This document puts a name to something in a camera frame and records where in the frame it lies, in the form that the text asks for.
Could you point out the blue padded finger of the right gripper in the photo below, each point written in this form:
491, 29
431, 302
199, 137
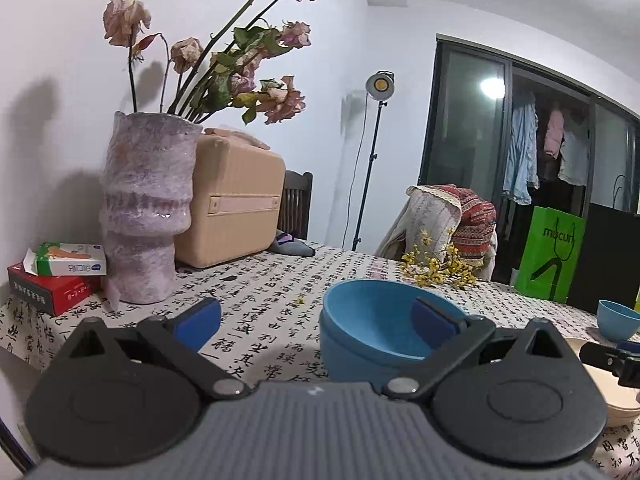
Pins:
629, 346

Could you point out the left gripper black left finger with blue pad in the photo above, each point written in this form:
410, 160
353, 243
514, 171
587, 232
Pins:
117, 396

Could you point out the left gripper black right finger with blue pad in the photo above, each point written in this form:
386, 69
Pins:
508, 397

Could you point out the blue bowl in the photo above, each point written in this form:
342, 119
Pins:
371, 329
616, 322

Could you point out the cream plate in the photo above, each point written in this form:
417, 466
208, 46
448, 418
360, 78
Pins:
622, 402

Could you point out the black paper bag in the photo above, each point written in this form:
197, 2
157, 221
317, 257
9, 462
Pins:
608, 263

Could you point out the red box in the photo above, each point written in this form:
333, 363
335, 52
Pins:
53, 295

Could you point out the green paper bag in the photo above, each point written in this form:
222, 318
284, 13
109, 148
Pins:
550, 256

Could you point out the white mask box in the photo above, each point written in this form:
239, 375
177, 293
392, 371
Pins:
61, 259

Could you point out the yellow flower branch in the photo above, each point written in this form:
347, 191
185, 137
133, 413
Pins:
427, 271

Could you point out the light blue hanging shirt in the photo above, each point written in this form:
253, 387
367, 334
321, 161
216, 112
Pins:
521, 153

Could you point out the white hanging garment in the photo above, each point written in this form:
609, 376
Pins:
574, 168

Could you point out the chair draped with patterned cloths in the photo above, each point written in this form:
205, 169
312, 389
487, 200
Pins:
435, 216

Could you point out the pink hanging garment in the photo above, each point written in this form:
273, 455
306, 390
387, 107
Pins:
555, 134

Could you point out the purple textured vase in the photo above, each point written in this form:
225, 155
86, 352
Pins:
147, 188

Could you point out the grey purple pouch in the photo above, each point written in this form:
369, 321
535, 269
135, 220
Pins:
286, 244

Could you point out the pink suitcase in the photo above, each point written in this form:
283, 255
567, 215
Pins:
237, 189

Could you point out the black framed sliding window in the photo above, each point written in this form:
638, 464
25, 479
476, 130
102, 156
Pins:
469, 126

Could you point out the dark wooden chair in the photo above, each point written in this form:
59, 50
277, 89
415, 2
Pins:
295, 204

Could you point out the dried pink roses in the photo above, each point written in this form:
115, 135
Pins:
200, 80

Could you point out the black light stand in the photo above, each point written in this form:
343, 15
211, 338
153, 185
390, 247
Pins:
379, 88

